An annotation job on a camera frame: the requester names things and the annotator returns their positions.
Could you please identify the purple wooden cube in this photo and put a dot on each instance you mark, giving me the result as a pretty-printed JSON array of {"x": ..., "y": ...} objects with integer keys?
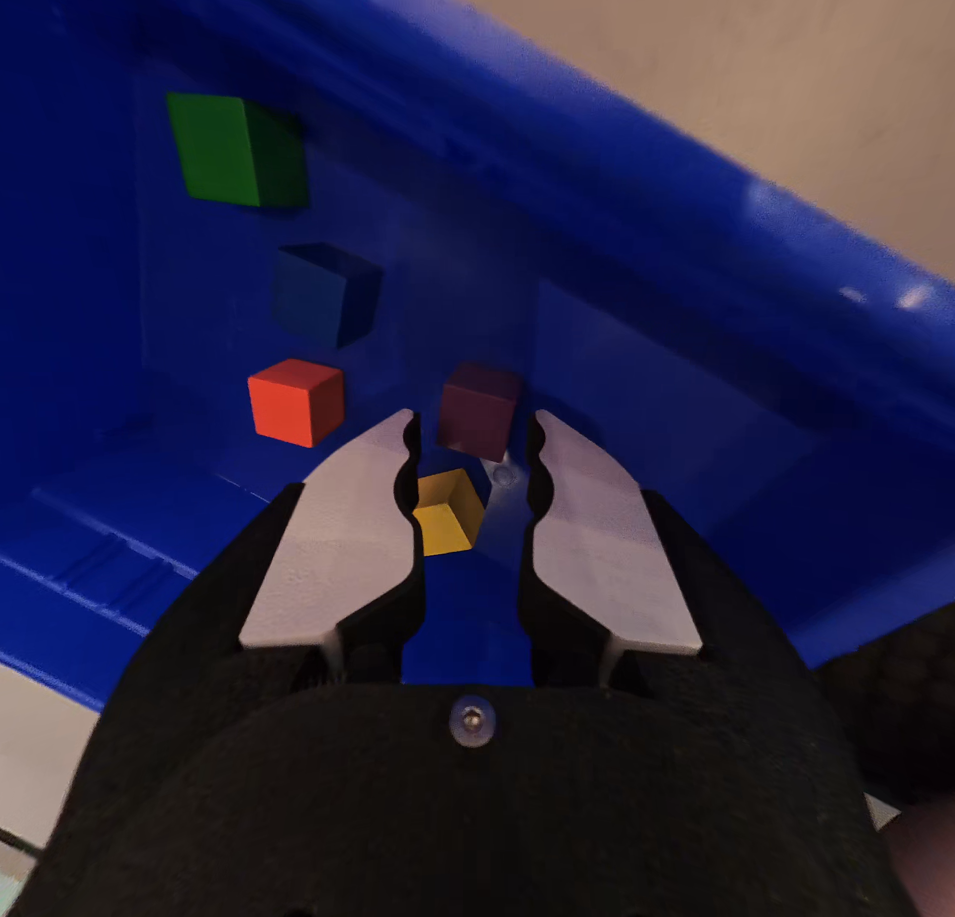
[{"x": 477, "y": 413}]

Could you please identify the black oval pad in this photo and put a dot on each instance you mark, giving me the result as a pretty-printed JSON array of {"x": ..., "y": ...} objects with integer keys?
[{"x": 903, "y": 708}]

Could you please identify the person's leg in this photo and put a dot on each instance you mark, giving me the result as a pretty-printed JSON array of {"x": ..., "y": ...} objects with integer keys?
[{"x": 929, "y": 865}]

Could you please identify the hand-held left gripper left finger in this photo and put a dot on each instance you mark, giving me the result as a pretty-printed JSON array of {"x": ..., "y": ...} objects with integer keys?
[{"x": 336, "y": 559}]

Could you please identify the orange wooden cube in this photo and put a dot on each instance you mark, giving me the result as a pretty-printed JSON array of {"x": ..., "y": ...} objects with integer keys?
[{"x": 287, "y": 406}]

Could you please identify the yellow wooden cube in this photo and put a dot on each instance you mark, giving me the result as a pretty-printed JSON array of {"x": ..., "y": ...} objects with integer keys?
[{"x": 444, "y": 525}]

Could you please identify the blue plastic bin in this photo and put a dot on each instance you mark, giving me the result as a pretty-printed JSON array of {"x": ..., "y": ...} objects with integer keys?
[{"x": 671, "y": 335}]

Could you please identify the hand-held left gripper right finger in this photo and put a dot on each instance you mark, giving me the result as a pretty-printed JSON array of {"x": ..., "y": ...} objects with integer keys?
[{"x": 612, "y": 559}]

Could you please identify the green wooden cube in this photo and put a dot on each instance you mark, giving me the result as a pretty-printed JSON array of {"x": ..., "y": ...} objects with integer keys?
[{"x": 216, "y": 148}]

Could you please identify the blue wooden cube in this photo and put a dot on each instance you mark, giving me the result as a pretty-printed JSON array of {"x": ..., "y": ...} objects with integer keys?
[{"x": 310, "y": 297}]

